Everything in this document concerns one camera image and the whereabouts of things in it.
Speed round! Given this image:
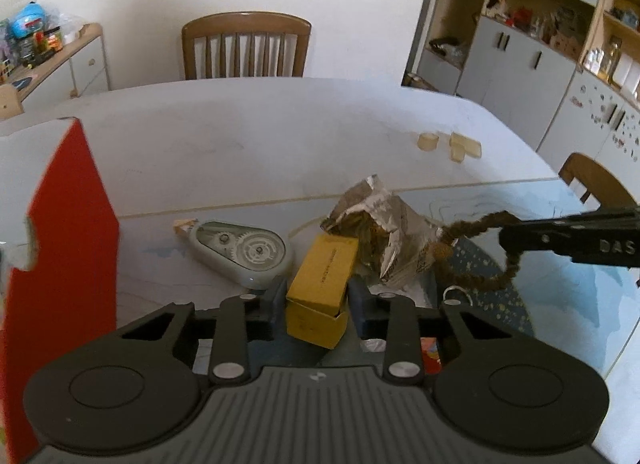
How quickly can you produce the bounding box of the small red packet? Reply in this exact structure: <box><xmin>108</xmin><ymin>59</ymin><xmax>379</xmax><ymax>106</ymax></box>
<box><xmin>420</xmin><ymin>337</ymin><xmax>443</xmax><ymax>375</ymax></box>

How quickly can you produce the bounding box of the dark blue starry sheet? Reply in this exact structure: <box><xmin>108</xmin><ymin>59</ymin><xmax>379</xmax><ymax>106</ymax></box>
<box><xmin>425</xmin><ymin>237</ymin><xmax>536</xmax><ymax>345</ymax></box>

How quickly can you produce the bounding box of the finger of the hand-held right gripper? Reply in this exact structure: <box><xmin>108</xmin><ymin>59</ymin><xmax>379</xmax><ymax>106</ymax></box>
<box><xmin>499</xmin><ymin>215</ymin><xmax>592</xmax><ymax>259</ymax></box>

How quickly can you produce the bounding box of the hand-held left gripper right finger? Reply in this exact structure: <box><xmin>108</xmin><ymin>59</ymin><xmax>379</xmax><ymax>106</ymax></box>
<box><xmin>347</xmin><ymin>277</ymin><xmax>516</xmax><ymax>387</ymax></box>

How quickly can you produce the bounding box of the brown yarn string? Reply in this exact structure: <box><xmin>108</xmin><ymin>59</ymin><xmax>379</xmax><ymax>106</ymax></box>
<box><xmin>432</xmin><ymin>211</ymin><xmax>523</xmax><ymax>292</ymax></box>

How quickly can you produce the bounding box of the red cardboard box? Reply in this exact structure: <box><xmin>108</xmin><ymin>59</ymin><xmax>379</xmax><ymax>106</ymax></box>
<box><xmin>0</xmin><ymin>117</ymin><xmax>121</xmax><ymax>464</ymax></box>

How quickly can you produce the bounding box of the white wardrobe cabinet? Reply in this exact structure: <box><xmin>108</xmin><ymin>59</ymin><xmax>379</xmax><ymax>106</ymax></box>
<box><xmin>402</xmin><ymin>0</ymin><xmax>640</xmax><ymax>180</ymax></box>

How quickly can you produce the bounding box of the grey correction tape dispenser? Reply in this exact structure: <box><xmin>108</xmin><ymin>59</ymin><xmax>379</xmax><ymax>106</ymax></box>
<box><xmin>173</xmin><ymin>219</ymin><xmax>295</xmax><ymax>290</ymax></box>

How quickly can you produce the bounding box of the wooden dining chair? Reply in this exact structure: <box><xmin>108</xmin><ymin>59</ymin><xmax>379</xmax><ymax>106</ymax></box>
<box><xmin>181</xmin><ymin>12</ymin><xmax>312</xmax><ymax>80</ymax></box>
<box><xmin>558</xmin><ymin>153</ymin><xmax>636</xmax><ymax>210</ymax></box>

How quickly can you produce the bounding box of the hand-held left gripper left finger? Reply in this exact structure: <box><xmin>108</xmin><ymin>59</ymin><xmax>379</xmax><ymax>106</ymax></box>
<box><xmin>117</xmin><ymin>274</ymin><xmax>288</xmax><ymax>385</ymax></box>

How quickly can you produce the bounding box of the silver foil snack packet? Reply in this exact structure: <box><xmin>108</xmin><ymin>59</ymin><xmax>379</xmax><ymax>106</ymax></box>
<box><xmin>320</xmin><ymin>174</ymin><xmax>451</xmax><ymax>287</ymax></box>

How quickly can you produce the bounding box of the small yellow cardboard box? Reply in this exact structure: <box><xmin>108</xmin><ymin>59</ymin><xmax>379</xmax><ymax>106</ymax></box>
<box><xmin>285</xmin><ymin>234</ymin><xmax>360</xmax><ymax>350</ymax></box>

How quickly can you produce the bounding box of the white wood-top sideboard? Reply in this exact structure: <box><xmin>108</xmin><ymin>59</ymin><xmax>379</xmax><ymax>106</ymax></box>
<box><xmin>0</xmin><ymin>23</ymin><xmax>112</xmax><ymax>120</ymax></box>

